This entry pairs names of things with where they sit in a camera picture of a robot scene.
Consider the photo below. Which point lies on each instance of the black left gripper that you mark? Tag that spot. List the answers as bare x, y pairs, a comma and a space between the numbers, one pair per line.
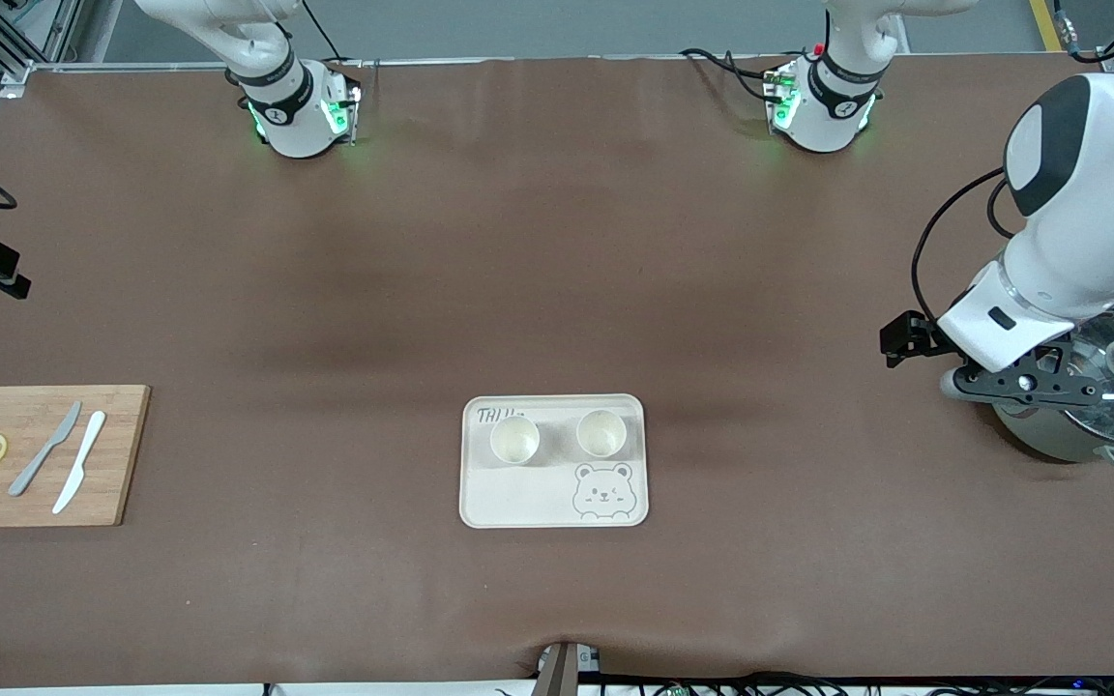
909, 333

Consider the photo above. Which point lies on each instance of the white plastic cup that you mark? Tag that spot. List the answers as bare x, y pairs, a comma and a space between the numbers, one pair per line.
514, 441
601, 433

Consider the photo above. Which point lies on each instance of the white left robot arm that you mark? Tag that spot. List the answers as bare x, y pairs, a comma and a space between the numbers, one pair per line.
1089, 222

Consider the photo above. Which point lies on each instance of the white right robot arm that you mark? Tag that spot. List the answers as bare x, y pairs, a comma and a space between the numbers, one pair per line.
291, 116

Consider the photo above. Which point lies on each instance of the grey electric cooking pot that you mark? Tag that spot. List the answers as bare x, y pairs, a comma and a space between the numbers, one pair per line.
1050, 440

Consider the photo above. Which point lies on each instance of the grey plastic knife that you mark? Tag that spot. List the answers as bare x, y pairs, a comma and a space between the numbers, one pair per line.
44, 452

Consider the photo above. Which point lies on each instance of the white plastic knife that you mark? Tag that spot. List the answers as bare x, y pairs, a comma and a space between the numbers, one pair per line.
81, 464

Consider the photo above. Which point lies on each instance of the wooden cutting board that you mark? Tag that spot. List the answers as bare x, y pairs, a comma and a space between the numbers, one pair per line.
112, 454

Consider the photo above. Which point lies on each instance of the cream bear print tray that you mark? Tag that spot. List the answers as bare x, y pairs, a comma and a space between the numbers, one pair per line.
528, 493

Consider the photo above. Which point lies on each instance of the black left camera mount bracket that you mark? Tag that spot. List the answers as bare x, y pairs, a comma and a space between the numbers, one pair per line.
1011, 385

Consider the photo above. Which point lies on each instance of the table edge camera mount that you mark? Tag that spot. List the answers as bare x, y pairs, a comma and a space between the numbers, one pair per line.
562, 672

